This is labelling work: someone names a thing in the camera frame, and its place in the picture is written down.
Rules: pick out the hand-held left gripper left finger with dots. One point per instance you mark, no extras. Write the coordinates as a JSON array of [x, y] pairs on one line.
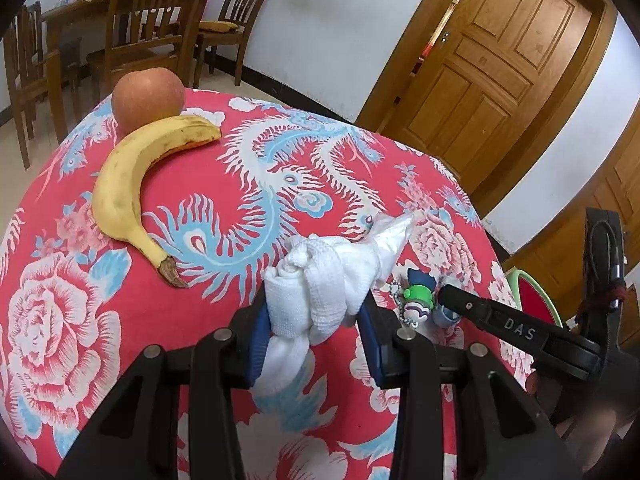
[[255, 345]]

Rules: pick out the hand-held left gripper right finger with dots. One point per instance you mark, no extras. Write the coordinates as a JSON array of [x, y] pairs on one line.
[[372, 350]]

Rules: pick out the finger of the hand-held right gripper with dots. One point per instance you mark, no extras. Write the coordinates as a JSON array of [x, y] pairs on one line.
[[520, 332]]

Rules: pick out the red green-rimmed stool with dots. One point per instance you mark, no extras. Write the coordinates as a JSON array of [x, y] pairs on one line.
[[537, 297]]

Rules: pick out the white knit cloth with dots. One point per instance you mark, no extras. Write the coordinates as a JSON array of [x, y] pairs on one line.
[[310, 290]]

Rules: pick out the person's right hand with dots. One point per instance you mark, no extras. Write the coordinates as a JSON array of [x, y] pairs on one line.
[[600, 430]]

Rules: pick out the panelled wooden door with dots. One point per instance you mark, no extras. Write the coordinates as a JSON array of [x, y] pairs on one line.
[[575, 240], [500, 70]]

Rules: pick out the clear plastic wrapper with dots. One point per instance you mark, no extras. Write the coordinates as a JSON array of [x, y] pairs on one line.
[[392, 240]]

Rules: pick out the red floral tablecloth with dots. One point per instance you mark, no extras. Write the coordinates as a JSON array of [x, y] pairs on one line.
[[75, 335]]

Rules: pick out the yellow banana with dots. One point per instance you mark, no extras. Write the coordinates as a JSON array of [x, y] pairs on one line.
[[120, 185]]

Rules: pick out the red apple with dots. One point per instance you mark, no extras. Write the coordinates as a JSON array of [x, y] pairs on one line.
[[147, 100]]

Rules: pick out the red hanging door ornament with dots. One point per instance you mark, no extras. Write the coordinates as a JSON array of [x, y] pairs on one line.
[[440, 30]]

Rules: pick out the yellow seat cushion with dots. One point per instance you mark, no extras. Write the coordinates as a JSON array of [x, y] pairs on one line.
[[219, 26]]

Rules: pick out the wooden chair with cushion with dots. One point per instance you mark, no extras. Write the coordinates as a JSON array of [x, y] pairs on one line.
[[245, 5]]

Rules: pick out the tall-backed wooden chair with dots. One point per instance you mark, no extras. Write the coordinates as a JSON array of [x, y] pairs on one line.
[[150, 15]]

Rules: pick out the dark wooden chair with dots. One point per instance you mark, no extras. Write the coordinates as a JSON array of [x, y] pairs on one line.
[[30, 70]]

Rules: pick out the wooden dining table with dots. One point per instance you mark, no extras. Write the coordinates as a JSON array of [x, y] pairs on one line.
[[80, 7]]

